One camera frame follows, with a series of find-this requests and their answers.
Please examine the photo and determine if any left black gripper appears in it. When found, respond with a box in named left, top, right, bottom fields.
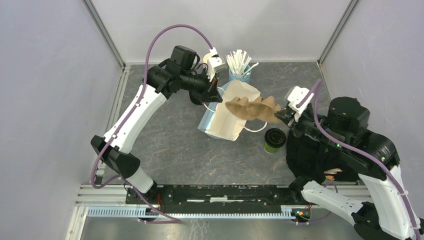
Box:
left=180, top=67, right=223, bottom=105

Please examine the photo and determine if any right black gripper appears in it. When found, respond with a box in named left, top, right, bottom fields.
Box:
left=273, top=102, right=348, bottom=148

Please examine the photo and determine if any brown cardboard cup carrier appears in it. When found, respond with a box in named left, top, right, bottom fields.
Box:
left=225, top=96, right=281, bottom=124

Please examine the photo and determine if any black cup lid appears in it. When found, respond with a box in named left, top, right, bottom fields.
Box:
left=264, top=128, right=287, bottom=149

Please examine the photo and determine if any white and blue paper bag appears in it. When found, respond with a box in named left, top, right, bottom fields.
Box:
left=197, top=80, right=261, bottom=141

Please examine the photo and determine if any green paper cup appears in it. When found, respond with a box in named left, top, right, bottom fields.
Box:
left=263, top=141, right=281, bottom=154

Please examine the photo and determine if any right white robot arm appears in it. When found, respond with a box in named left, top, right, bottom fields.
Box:
left=276, top=80, right=424, bottom=240

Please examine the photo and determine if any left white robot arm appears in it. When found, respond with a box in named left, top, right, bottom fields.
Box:
left=90, top=24, right=224, bottom=204

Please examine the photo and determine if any stack of paper cups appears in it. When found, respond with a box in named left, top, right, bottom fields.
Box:
left=202, top=53, right=212, bottom=71

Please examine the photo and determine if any blue straw holder can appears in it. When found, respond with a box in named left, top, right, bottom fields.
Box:
left=228, top=70, right=251, bottom=84

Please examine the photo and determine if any black cloth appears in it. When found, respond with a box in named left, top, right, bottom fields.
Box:
left=286, top=130, right=359, bottom=184

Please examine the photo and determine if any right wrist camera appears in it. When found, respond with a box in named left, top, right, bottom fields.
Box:
left=285, top=86, right=314, bottom=122

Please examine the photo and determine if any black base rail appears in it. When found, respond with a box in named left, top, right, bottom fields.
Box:
left=144, top=184, right=310, bottom=214

